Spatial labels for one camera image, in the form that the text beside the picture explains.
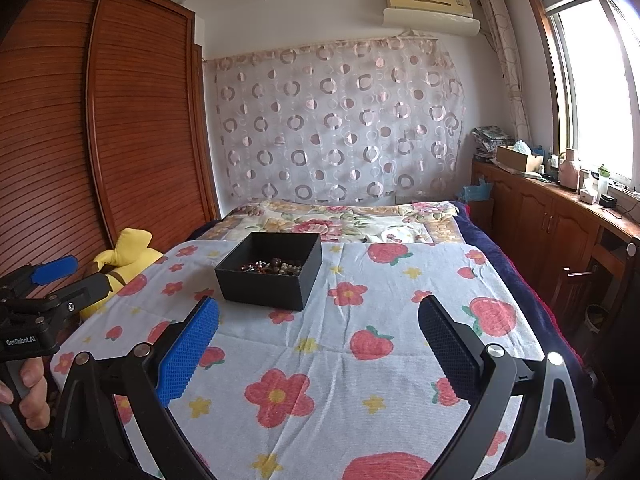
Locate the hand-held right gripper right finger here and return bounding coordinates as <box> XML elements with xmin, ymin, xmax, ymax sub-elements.
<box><xmin>417</xmin><ymin>294</ymin><xmax>586</xmax><ymax>480</ymax></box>

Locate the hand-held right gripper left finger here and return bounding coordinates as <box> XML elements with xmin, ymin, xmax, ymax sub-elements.
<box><xmin>50</xmin><ymin>296</ymin><xmax>221</xmax><ymax>480</ymax></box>

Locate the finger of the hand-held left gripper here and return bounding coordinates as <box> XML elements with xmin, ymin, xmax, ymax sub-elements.
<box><xmin>0</xmin><ymin>255</ymin><xmax>79</xmax><ymax>302</ymax></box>
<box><xmin>42</xmin><ymin>272</ymin><xmax>112</xmax><ymax>322</ymax></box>

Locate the black bead bracelet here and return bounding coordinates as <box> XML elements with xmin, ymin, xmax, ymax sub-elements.
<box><xmin>270</xmin><ymin>258</ymin><xmax>306</xmax><ymax>276</ymax></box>

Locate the person's left hand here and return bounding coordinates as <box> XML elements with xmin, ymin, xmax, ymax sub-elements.
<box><xmin>0</xmin><ymin>359</ymin><xmax>51</xmax><ymax>428</ymax></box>

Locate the yellow plush toy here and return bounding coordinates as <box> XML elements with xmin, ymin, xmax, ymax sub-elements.
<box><xmin>80</xmin><ymin>227</ymin><xmax>163</xmax><ymax>318</ymax></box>

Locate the dark blue blanket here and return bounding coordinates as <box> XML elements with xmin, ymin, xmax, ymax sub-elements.
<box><xmin>447</xmin><ymin>201</ymin><xmax>601</xmax><ymax>376</ymax></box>

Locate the strawberry flower print sheet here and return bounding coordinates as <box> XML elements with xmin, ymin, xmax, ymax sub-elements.
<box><xmin>50</xmin><ymin>240</ymin><xmax>581</xmax><ymax>480</ymax></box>

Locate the dark wooden chair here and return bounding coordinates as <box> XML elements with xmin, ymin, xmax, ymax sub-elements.
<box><xmin>550</xmin><ymin>255</ymin><xmax>616</xmax><ymax>321</ymax></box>

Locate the waste bin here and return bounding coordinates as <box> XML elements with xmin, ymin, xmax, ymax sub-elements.
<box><xmin>585</xmin><ymin>304</ymin><xmax>611</xmax><ymax>333</ymax></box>

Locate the wooden slatted wardrobe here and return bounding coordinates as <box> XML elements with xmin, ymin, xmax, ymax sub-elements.
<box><xmin>0</xmin><ymin>0</ymin><xmax>221</xmax><ymax>286</ymax></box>

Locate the blue plastic bag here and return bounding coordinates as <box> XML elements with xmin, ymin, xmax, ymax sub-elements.
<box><xmin>460</xmin><ymin>177</ymin><xmax>496</xmax><ymax>203</ymax></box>

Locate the long wooden cabinet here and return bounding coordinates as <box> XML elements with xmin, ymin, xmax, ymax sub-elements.
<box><xmin>470</xmin><ymin>157</ymin><xmax>640</xmax><ymax>321</ymax></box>

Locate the floral quilt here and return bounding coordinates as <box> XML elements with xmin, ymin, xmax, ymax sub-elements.
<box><xmin>207</xmin><ymin>200</ymin><xmax>461</xmax><ymax>246</ymax></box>

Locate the cardboard box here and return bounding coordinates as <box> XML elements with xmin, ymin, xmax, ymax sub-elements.
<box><xmin>496</xmin><ymin>145</ymin><xmax>544</xmax><ymax>175</ymax></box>

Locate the stack of folded cloths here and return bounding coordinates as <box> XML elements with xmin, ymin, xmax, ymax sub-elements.
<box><xmin>472</xmin><ymin>125</ymin><xmax>516</xmax><ymax>161</ymax></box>

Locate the white kettle jug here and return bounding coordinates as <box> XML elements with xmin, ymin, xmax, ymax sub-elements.
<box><xmin>557</xmin><ymin>147</ymin><xmax>581</xmax><ymax>191</ymax></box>

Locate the circle pattern sheer curtain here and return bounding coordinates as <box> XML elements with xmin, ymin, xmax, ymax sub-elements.
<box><xmin>202</xmin><ymin>35</ymin><xmax>466</xmax><ymax>206</ymax></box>

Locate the window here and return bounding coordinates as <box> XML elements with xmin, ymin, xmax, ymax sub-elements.
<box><xmin>522</xmin><ymin>0</ymin><xmax>640</xmax><ymax>191</ymax></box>

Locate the ring pattern window curtain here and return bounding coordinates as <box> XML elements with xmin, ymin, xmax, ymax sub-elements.
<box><xmin>477</xmin><ymin>0</ymin><xmax>532</xmax><ymax>143</ymax></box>

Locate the wall air conditioner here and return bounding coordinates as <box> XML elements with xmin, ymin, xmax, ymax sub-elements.
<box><xmin>382</xmin><ymin>0</ymin><xmax>482</xmax><ymax>37</ymax></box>

